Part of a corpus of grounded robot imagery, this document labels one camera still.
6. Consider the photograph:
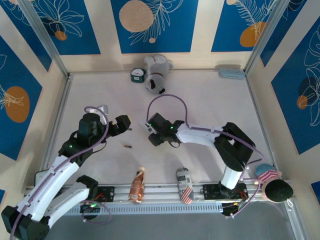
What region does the aluminium frame post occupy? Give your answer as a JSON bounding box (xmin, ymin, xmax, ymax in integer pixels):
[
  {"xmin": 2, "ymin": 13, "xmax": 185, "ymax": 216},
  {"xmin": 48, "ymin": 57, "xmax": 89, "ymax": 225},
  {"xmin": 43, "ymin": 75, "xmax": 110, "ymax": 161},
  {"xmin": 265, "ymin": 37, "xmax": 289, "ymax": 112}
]
[
  {"xmin": 17, "ymin": 0, "xmax": 71, "ymax": 78},
  {"xmin": 244, "ymin": 0, "xmax": 286, "ymax": 75}
]

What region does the aluminium table edge rail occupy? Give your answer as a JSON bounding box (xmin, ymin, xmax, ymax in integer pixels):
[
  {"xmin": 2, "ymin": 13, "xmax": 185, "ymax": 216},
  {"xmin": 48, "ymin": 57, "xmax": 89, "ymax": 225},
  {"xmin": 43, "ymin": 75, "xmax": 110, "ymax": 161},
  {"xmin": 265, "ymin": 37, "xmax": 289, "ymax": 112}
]
[
  {"xmin": 244, "ymin": 71, "xmax": 280, "ymax": 171},
  {"xmin": 39, "ymin": 73, "xmax": 75, "ymax": 176}
]

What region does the doll with striped shirt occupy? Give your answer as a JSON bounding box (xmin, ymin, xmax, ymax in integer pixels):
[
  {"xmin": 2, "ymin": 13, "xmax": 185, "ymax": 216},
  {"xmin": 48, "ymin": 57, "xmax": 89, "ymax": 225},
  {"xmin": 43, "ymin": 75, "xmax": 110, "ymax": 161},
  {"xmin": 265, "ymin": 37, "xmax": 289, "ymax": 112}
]
[{"xmin": 254, "ymin": 162, "xmax": 295, "ymax": 203}]

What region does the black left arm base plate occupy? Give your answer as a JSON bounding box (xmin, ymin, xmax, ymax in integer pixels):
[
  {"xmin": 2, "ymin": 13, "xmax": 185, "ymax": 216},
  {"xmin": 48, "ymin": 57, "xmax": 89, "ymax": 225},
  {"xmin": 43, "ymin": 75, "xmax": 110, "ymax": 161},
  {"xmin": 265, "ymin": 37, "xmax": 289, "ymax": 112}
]
[{"xmin": 96, "ymin": 186, "xmax": 116, "ymax": 203}]

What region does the black controller board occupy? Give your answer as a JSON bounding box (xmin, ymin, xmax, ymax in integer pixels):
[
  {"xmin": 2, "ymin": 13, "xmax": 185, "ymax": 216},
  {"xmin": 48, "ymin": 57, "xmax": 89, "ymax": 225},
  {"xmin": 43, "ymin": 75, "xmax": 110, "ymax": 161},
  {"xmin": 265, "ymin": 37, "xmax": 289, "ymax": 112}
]
[
  {"xmin": 79, "ymin": 202, "xmax": 101, "ymax": 221},
  {"xmin": 221, "ymin": 202, "xmax": 242, "ymax": 219}
]

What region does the small teal alarm clock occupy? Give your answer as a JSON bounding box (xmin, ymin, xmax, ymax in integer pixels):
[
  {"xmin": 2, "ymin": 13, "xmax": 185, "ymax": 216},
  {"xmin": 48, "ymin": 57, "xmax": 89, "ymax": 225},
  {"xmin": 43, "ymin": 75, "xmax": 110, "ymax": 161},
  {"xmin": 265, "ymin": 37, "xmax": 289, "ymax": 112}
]
[{"xmin": 129, "ymin": 67, "xmax": 147, "ymax": 83}]

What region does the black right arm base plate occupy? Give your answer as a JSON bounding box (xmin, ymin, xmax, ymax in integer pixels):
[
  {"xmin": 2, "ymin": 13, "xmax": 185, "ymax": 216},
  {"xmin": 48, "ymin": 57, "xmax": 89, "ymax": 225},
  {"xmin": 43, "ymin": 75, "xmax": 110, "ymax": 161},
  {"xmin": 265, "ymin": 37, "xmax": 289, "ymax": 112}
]
[{"xmin": 202, "ymin": 183, "xmax": 248, "ymax": 201}]

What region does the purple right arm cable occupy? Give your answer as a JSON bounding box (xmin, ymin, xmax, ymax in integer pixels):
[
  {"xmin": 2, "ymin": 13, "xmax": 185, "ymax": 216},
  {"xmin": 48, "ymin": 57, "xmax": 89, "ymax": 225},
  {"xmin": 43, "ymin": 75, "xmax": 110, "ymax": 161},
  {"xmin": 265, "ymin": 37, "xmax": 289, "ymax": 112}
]
[{"xmin": 146, "ymin": 93, "xmax": 265, "ymax": 220}]

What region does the black left controller board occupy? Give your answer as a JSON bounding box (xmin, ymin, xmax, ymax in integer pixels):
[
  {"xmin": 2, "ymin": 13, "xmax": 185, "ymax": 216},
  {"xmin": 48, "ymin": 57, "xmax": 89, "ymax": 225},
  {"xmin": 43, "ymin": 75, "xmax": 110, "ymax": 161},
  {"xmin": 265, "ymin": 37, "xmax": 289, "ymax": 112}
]
[{"xmin": 79, "ymin": 202, "xmax": 101, "ymax": 221}]

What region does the newspaper print can with flag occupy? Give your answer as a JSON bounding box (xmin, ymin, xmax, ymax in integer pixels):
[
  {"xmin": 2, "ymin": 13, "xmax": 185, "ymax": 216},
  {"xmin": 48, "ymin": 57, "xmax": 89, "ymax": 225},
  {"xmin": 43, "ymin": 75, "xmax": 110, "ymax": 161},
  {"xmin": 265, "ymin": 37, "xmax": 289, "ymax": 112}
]
[{"xmin": 175, "ymin": 167, "xmax": 195, "ymax": 205}]

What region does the black right controller board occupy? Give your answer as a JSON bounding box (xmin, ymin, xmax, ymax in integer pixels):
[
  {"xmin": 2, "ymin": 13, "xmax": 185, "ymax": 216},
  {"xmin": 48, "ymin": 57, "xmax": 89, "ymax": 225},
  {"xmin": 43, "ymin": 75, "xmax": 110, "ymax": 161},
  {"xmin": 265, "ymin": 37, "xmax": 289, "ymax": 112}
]
[{"xmin": 221, "ymin": 202, "xmax": 242, "ymax": 219}]

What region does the long aluminium mounting rail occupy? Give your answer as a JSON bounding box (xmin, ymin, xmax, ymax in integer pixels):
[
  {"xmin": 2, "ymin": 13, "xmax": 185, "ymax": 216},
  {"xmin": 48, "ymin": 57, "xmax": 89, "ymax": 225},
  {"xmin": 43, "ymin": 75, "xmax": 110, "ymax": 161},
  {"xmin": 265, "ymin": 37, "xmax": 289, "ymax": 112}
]
[{"xmin": 23, "ymin": 183, "xmax": 292, "ymax": 208}]

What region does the short aluminium frame bar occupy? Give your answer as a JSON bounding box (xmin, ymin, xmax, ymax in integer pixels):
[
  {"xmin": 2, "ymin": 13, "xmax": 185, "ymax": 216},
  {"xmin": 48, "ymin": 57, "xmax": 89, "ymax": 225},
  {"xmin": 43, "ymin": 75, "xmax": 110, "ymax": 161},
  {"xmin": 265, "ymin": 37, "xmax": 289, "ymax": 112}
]
[{"xmin": 282, "ymin": 199, "xmax": 310, "ymax": 240}]

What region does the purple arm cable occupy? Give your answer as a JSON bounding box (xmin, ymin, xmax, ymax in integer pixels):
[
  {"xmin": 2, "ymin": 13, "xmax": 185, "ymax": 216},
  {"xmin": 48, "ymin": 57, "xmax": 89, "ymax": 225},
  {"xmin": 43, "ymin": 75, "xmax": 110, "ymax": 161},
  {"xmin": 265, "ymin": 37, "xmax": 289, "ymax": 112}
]
[
  {"xmin": 8, "ymin": 106, "xmax": 113, "ymax": 240},
  {"xmin": 146, "ymin": 93, "xmax": 265, "ymax": 220}
]

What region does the grey slotted cable duct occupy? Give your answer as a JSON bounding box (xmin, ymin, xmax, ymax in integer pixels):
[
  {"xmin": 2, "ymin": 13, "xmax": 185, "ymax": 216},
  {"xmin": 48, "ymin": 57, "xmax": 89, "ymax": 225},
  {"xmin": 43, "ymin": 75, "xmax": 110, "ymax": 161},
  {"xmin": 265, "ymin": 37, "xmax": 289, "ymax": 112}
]
[{"xmin": 59, "ymin": 202, "xmax": 224, "ymax": 216}]

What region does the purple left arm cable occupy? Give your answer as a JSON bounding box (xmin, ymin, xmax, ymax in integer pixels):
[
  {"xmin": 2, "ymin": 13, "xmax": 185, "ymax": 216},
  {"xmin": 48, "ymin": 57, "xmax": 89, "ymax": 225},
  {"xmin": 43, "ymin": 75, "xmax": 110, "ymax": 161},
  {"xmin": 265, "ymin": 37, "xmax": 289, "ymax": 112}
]
[{"xmin": 8, "ymin": 106, "xmax": 113, "ymax": 240}]

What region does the orange drink bottle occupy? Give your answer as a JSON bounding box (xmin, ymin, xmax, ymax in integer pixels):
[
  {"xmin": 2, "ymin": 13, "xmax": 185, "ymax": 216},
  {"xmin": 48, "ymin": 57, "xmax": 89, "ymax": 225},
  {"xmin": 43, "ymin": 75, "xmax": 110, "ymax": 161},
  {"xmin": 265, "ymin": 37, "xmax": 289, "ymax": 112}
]
[{"xmin": 127, "ymin": 166, "xmax": 147, "ymax": 205}]

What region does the light blue oblong case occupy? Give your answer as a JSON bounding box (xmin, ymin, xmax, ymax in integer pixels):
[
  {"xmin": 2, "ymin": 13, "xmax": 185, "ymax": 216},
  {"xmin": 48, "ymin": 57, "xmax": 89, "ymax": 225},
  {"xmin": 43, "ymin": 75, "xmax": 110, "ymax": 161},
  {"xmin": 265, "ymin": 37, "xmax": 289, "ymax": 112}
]
[{"xmin": 218, "ymin": 68, "xmax": 245, "ymax": 80}]

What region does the grey white plush dog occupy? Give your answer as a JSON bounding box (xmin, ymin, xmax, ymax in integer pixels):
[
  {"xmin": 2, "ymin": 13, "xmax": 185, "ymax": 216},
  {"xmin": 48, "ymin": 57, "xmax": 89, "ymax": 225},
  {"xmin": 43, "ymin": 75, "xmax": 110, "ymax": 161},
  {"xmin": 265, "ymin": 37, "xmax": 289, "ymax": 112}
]
[{"xmin": 143, "ymin": 53, "xmax": 175, "ymax": 95}]

